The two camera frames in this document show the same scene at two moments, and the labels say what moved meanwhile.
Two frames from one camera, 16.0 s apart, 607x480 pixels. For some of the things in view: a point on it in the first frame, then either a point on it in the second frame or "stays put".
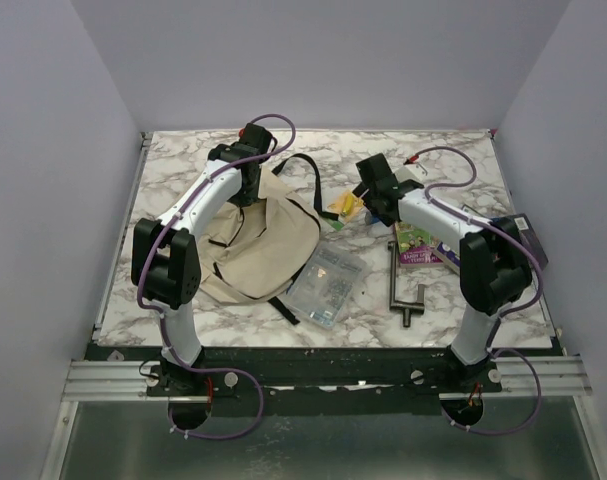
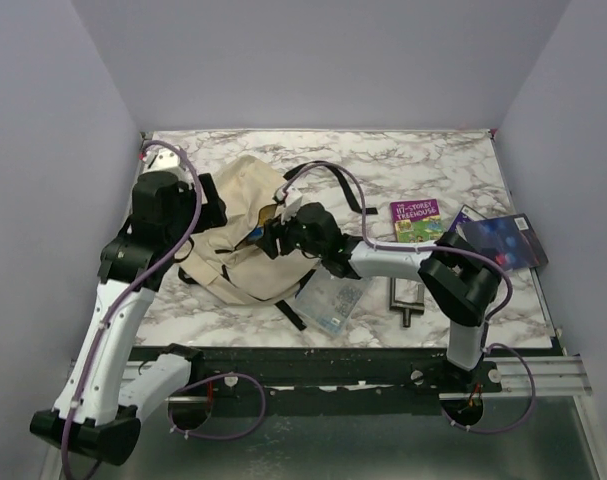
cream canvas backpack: (249, 253) stays put
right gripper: (359, 191) → (273, 231)
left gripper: (249, 198) → (212, 213)
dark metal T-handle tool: (407, 309) stays put
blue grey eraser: (370, 219) → (257, 234)
